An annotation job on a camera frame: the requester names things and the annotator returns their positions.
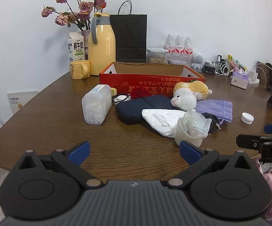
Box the white cable bundle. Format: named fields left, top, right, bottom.
left=215, top=61, right=232, bottom=76

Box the clear container of white beads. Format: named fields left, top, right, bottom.
left=82, top=84, right=112, bottom=125

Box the red rose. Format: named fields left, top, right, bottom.
left=129, top=87, right=153, bottom=99

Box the pink flower vase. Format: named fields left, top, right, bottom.
left=81, top=30, right=92, bottom=61

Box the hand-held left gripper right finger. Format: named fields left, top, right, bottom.
left=168, top=140, right=254, bottom=189

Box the white robot speaker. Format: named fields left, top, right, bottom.
left=191, top=51, right=205, bottom=72

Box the red label water bottle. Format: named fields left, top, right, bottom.
left=165, top=34, right=176, bottom=61
left=184, top=36, right=194, bottom=63
left=174, top=35, right=185, bottom=62

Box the yellow mug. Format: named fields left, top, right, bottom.
left=70, top=60, right=91, bottom=80

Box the yellow thermos jug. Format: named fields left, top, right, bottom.
left=88, top=13, right=117, bottom=76

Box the green yellow snack packet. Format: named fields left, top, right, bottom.
left=228, top=54, right=248, bottom=71

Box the purple knitted cloth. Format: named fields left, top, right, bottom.
left=195, top=98, right=233, bottom=123

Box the red cardboard box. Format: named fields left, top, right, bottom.
left=99, top=61, right=206, bottom=99

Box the black cable bundle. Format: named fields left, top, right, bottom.
left=201, top=61, right=217, bottom=75

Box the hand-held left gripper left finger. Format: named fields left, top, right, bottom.
left=18, top=141, right=103, bottom=189

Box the purple tissue pack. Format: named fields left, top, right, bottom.
left=230, top=71, right=251, bottom=89

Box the clear plastic cup with wrap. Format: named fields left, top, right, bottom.
left=175, top=109, right=212, bottom=148

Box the clear seed container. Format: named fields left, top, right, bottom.
left=147, top=48, right=169, bottom=64

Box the dried pink rose bouquet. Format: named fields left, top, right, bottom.
left=41, top=0, right=107, bottom=31

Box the white and yellow plush sheep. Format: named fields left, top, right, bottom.
left=170, top=80, right=213, bottom=111

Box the navy zip pouch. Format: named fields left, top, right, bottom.
left=115, top=95, right=181, bottom=125

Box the white sign board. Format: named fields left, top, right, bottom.
left=7, top=90, right=40, bottom=116

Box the white cap with black cord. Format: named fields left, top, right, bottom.
left=112, top=93, right=132, bottom=105

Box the white milk carton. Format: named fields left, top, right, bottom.
left=67, top=31, right=85, bottom=64

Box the white wall charger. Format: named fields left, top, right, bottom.
left=248, top=70, right=261, bottom=85

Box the white cloth bag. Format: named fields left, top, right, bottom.
left=142, top=108, right=186, bottom=138

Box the white bottle cap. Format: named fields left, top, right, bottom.
left=241, top=112, right=255, bottom=124

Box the black paper bag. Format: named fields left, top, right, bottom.
left=109, top=1, right=148, bottom=64

